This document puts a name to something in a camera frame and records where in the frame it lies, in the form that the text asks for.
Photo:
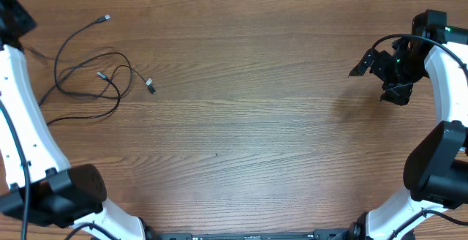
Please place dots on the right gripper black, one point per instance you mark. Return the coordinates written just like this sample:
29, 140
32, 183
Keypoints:
401, 93

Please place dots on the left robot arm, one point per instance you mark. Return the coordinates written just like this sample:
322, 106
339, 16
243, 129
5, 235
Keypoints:
44, 189

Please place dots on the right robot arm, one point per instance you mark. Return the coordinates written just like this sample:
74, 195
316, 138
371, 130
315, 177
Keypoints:
434, 179

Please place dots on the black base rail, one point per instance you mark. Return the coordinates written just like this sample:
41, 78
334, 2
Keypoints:
252, 236

